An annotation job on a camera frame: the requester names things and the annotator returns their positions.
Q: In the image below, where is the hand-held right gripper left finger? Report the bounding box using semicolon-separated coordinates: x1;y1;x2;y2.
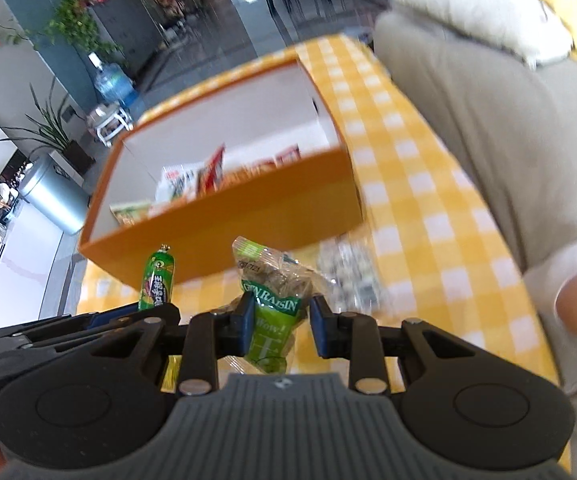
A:
91;292;256;396

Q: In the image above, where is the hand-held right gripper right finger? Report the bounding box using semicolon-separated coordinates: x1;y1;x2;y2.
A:
309;295;477;395

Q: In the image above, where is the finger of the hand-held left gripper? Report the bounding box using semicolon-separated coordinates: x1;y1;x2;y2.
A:
33;304;182;350
86;309;142;325

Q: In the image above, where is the green and clear raisin packet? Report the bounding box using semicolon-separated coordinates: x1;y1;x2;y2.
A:
232;236;329;375

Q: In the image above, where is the green sausage stick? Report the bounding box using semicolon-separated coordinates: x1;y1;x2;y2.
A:
138;244;176;312

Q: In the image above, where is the orange cardboard box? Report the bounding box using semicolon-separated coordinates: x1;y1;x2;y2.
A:
78;57;364;291

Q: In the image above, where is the clear packet of pastry rolls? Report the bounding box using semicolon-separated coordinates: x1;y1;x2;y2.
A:
316;237;384;311

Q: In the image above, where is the green snack packet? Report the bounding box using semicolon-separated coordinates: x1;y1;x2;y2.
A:
110;201;153;227

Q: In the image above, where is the grey metal bin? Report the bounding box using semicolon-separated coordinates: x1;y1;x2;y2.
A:
17;152;90;236

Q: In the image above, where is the yellow checked tablecloth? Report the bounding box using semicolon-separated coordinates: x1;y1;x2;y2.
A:
71;35;564;396

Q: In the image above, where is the potted long-leaf plant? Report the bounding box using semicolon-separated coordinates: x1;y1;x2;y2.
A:
0;80;96;173

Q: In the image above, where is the white stool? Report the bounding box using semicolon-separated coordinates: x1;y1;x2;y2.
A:
87;102;134;147

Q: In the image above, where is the blue water bottle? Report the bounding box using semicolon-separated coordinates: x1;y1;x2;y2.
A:
88;52;135;108

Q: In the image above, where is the grey sofa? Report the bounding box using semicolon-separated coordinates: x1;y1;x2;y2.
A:
373;10;577;276

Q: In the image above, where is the grey cabinet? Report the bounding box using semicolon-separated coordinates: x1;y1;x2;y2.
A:
88;0;169;76

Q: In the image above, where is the leafy plant on cabinet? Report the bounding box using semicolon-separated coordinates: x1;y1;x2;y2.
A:
48;0;142;61

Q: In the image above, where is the white cushion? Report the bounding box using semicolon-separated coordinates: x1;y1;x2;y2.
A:
393;0;577;68

